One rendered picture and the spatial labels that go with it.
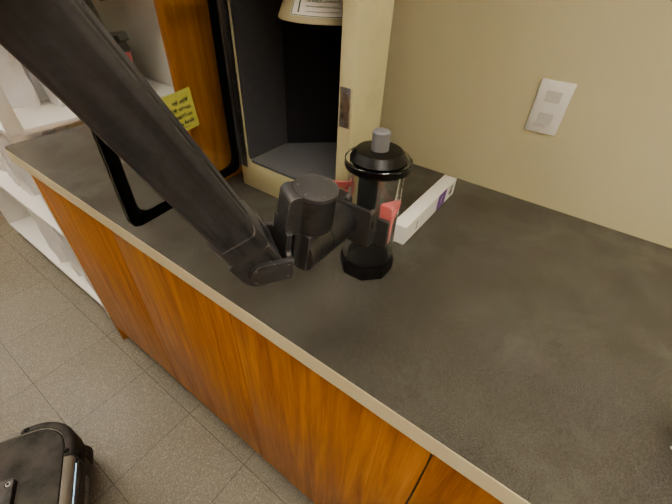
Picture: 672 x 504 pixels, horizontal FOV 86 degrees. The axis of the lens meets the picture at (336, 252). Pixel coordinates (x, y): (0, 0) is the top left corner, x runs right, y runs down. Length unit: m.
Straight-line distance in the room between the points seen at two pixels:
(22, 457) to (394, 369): 1.21
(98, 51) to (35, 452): 1.32
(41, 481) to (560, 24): 1.73
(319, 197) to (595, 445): 0.47
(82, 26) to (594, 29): 0.88
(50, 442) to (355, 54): 1.37
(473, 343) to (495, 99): 0.63
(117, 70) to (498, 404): 0.57
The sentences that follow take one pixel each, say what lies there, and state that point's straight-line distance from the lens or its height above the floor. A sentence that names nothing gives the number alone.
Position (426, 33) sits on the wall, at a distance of 1.08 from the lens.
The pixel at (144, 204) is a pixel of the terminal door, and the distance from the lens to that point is 0.78.
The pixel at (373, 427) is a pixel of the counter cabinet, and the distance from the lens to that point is 0.68.
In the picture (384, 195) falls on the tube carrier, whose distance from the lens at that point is 0.58.
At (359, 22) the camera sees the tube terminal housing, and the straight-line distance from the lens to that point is 0.66.
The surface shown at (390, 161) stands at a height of 1.18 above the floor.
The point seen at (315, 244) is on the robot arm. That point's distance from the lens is 0.48.
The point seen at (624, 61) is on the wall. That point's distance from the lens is 0.99.
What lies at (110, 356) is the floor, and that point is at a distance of 1.93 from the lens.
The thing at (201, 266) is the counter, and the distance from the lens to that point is 0.74.
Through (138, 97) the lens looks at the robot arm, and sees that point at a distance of 0.33.
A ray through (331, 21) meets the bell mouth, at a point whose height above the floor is 1.32.
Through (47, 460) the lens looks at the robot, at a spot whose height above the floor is 0.24.
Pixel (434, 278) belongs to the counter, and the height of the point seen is 0.94.
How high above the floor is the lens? 1.41
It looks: 40 degrees down
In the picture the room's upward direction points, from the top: 3 degrees clockwise
